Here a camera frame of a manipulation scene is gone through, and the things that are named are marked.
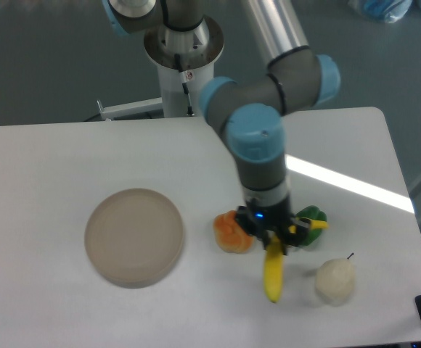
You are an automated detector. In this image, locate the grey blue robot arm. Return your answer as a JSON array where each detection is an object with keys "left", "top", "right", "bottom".
[{"left": 103, "top": 1, "right": 340, "bottom": 252}]

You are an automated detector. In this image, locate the beige round plate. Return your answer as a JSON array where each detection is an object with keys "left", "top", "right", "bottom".
[{"left": 84, "top": 188, "right": 185, "bottom": 289}]

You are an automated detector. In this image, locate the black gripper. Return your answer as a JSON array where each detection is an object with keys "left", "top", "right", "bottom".
[{"left": 236, "top": 204, "right": 312, "bottom": 254}]

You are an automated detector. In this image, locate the green bell pepper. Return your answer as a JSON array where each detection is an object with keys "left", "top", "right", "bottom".
[{"left": 293, "top": 204, "right": 328, "bottom": 249}]

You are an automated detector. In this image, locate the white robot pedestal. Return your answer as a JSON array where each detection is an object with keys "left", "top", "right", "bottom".
[{"left": 144, "top": 16, "right": 224, "bottom": 117}]

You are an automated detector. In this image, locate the yellow banana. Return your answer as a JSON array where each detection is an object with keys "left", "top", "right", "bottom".
[{"left": 263, "top": 216, "right": 329, "bottom": 303}]

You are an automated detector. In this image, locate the orange knotted bread roll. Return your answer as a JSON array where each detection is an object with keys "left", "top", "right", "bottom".
[{"left": 213, "top": 210, "right": 254, "bottom": 254}]

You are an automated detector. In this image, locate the white pear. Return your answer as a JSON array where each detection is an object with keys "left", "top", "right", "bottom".
[{"left": 314, "top": 252, "right": 356, "bottom": 306}]

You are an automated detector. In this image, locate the blue plastic bag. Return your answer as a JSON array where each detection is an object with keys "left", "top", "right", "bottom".
[{"left": 348, "top": 0, "right": 421, "bottom": 24}]

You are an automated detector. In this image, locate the white left stand leg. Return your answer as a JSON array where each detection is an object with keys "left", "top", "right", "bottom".
[{"left": 97, "top": 97, "right": 163, "bottom": 120}]

